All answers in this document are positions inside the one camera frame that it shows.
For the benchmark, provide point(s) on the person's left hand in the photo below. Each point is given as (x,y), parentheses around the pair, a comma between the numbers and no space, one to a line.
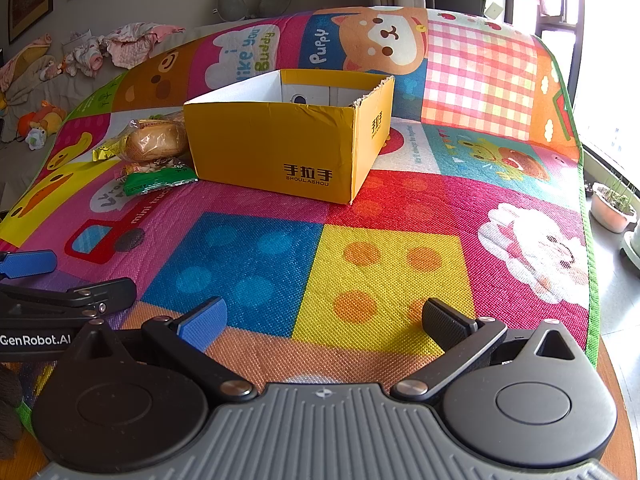
(9,400)

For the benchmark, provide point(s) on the round bread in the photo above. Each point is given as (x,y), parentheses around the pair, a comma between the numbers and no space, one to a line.
(150,143)

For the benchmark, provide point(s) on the green snack packet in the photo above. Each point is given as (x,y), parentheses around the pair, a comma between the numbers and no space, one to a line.
(157,181)

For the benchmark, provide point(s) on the orange plush toy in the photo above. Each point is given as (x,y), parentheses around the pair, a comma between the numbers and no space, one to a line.
(45,116)

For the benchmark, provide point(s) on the floral baby clothes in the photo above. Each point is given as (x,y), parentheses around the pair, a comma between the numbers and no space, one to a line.
(85,57)

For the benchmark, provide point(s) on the pale pot with grass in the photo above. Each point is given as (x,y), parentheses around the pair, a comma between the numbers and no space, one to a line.
(611,209)

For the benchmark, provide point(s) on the red edged snack packet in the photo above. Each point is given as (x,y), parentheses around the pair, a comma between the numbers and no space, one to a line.
(150,165)

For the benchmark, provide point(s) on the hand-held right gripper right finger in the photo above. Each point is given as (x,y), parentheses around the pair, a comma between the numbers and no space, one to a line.
(446,326)

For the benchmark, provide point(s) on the pink folded cloth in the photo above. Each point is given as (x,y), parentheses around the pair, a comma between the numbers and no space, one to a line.
(22,62)

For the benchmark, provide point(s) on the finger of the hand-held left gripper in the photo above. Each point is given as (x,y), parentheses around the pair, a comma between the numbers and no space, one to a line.
(107,294)
(30,264)

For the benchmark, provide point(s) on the dark window frame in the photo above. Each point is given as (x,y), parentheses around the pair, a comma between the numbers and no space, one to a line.
(580,60)

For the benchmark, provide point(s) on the pink clothes pile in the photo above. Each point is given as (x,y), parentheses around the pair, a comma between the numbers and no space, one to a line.
(135,42)

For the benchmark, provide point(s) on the colourful printed play mat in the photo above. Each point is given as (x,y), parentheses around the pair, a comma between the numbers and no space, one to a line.
(260,260)

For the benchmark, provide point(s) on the white ribbed flower pot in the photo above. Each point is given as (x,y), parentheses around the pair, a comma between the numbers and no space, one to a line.
(633,240)

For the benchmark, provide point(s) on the clear snack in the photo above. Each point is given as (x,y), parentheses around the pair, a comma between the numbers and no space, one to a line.
(157,119)

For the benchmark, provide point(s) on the beige sofa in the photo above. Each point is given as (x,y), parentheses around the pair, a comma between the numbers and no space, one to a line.
(67,91)

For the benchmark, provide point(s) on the yellow snack packet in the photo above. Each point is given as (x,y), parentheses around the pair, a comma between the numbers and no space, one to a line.
(107,151)

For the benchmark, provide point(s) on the yellow cardboard box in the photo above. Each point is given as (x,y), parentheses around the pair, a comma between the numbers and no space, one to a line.
(280,150)

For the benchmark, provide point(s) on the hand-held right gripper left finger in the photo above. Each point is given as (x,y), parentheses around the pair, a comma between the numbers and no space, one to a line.
(204,324)

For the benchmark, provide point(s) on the white green plush toy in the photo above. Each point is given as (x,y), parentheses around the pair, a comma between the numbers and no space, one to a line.
(36,139)

